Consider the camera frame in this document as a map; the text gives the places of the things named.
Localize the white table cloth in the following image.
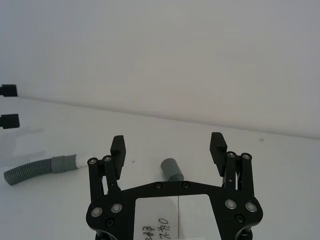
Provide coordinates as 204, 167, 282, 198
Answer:
0, 95, 320, 240

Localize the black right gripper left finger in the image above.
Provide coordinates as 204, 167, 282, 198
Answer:
87, 135, 127, 202

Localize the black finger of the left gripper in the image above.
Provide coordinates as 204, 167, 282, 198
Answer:
0, 84, 19, 98
0, 113, 21, 130

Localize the long grey corrugated hose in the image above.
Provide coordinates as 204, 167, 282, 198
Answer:
4, 153, 85, 187

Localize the white paper with handwriting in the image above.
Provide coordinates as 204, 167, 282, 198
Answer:
134, 196, 214, 240

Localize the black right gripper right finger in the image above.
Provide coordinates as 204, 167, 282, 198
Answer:
208, 131, 256, 199

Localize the short grey corrugated hose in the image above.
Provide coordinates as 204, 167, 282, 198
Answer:
160, 157, 185, 182

